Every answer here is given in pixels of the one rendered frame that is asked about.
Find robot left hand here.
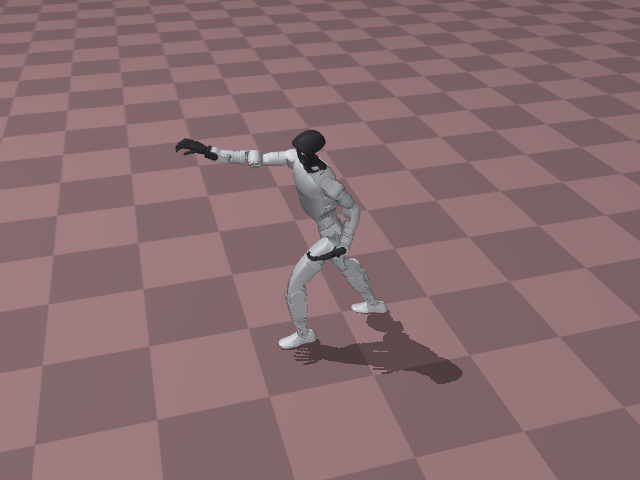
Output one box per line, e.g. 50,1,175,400
306,246,347,261

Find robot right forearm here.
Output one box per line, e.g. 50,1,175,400
209,147,260,165

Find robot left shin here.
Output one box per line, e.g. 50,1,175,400
284,289,308,338

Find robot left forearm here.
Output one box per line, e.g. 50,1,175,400
337,208,360,256

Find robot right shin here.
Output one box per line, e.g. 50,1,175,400
342,258,378,306

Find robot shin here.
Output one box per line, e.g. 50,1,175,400
342,258,378,306
284,289,308,338

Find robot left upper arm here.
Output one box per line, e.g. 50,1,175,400
320,177,360,219

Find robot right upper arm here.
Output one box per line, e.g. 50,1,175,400
247,149,303,169

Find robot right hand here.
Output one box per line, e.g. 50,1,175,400
175,138,218,161

